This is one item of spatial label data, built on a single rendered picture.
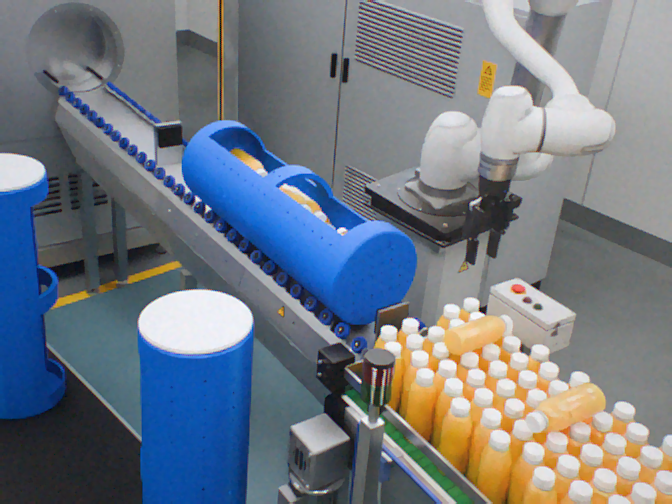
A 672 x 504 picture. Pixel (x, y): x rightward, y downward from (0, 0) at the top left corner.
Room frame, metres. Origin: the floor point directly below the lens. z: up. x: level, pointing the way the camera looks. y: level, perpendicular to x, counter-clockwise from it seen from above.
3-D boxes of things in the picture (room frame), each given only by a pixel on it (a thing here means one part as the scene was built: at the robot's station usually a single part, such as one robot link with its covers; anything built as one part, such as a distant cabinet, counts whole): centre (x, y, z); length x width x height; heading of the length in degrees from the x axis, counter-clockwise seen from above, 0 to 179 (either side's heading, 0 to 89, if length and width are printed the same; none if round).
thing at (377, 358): (1.41, -0.11, 1.18); 0.06 x 0.06 x 0.16
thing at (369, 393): (1.41, -0.11, 1.18); 0.06 x 0.06 x 0.05
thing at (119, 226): (3.60, 1.01, 0.31); 0.06 x 0.06 x 0.63; 37
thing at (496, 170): (1.94, -0.37, 1.47); 0.09 x 0.09 x 0.06
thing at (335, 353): (1.78, -0.03, 0.95); 0.10 x 0.07 x 0.10; 127
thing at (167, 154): (3.00, 0.64, 1.00); 0.10 x 0.04 x 0.15; 127
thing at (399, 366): (1.71, -0.16, 0.98); 0.07 x 0.07 x 0.17
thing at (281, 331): (2.77, 0.47, 0.79); 2.17 x 0.29 x 0.34; 37
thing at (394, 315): (1.94, -0.16, 0.99); 0.10 x 0.02 x 0.12; 127
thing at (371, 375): (1.41, -0.11, 1.23); 0.06 x 0.06 x 0.04
